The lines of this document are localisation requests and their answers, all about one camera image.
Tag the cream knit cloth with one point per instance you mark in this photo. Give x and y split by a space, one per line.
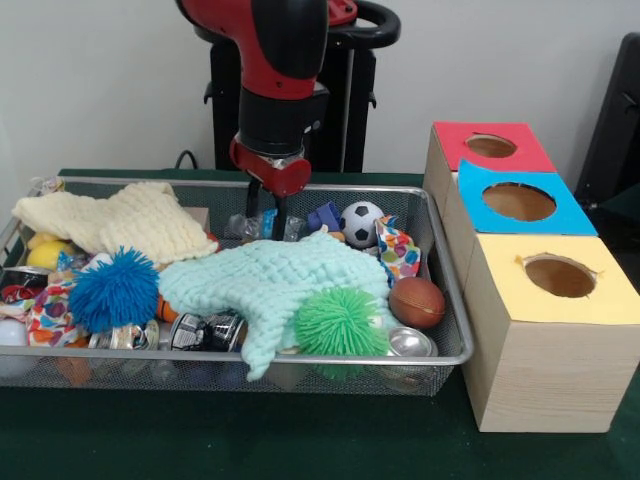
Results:
135 225

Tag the green spiky rubber ball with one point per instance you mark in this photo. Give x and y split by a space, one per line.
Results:
340 322

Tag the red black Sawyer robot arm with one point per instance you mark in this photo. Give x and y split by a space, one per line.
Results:
280 115

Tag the blue spiky rubber ball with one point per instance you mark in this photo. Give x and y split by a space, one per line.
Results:
114 292

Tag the small black white soccer ball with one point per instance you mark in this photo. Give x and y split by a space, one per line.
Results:
361 224

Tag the blue plastic packet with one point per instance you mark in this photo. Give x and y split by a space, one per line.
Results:
267 220

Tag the mint green knit cloth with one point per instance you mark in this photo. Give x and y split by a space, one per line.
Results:
270 280

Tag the colourful dotted cloth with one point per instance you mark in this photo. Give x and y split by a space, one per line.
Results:
402 255

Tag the wooden box with three holes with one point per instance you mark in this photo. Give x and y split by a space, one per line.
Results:
540 380

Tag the dark green tablecloth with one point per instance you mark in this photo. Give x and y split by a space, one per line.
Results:
250 440
622 235

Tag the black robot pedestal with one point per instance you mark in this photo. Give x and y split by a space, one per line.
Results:
360 110

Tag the small brown football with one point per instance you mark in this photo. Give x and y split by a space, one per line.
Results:
417 302

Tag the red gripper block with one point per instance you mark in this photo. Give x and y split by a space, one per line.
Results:
280 175

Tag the plain silver can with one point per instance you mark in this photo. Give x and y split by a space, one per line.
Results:
410 344

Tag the black upright panel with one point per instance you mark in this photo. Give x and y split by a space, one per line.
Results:
617 125

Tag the shallow clear mesh bin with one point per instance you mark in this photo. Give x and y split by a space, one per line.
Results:
150 372

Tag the black printed can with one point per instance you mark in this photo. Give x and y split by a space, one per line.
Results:
205 332

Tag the plain wooden cube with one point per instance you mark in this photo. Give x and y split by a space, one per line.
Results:
200 217

